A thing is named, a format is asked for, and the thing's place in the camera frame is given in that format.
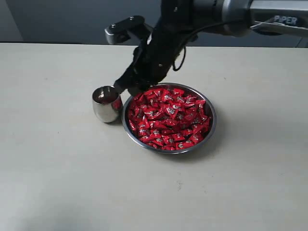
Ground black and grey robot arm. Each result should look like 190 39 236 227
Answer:
105 0 308 95

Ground pile of red candies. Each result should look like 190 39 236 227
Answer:
127 87 213 151

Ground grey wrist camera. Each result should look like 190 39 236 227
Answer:
104 15 153 45

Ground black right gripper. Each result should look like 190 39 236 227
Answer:
113 23 187 96

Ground stainless steel bowl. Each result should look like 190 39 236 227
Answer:
122 82 217 154

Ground stainless steel cup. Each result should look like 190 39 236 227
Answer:
92 86 123 123

